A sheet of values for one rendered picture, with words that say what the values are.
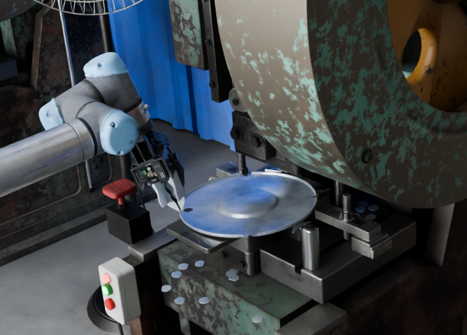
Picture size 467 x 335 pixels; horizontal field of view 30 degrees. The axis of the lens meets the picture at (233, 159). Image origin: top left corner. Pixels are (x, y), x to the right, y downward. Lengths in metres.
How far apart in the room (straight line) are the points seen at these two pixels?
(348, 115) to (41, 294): 2.04
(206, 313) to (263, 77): 0.81
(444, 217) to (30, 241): 1.86
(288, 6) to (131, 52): 3.24
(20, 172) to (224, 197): 0.54
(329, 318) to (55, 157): 0.61
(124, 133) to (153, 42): 2.66
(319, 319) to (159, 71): 2.64
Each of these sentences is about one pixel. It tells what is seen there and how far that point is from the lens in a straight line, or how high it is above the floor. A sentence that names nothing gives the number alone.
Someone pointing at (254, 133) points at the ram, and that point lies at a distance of 1.75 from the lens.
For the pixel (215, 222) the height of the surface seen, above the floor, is 0.78.
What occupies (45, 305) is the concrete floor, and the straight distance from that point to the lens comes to 3.05.
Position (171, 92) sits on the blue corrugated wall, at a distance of 4.12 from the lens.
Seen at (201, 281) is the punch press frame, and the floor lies 0.63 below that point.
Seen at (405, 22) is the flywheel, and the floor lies 1.24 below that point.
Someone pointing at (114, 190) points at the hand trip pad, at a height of 0.76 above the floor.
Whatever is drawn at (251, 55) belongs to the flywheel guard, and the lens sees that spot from 1.23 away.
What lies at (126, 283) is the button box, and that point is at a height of 0.60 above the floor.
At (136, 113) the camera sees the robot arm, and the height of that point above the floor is 1.02.
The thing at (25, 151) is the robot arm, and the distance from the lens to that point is 1.48.
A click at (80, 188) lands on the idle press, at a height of 0.14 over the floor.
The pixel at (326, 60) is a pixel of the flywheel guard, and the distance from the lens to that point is 1.16.
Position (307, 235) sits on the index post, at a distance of 1.70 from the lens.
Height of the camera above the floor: 1.65
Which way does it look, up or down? 25 degrees down
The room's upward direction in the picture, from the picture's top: 5 degrees counter-clockwise
